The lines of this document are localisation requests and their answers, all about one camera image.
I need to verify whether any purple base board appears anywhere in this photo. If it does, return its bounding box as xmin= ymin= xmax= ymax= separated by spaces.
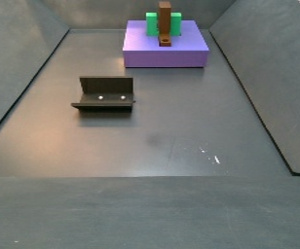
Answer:
xmin=122 ymin=19 xmax=210 ymax=69

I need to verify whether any green U-shaped block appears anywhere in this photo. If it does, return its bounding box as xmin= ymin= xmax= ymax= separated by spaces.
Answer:
xmin=145 ymin=12 xmax=184 ymax=37

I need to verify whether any brown upright block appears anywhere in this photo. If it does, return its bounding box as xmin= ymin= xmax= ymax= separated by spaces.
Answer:
xmin=158 ymin=1 xmax=172 ymax=47

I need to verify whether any black angled holder bracket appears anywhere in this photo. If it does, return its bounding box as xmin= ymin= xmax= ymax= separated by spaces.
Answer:
xmin=71 ymin=76 xmax=134 ymax=112

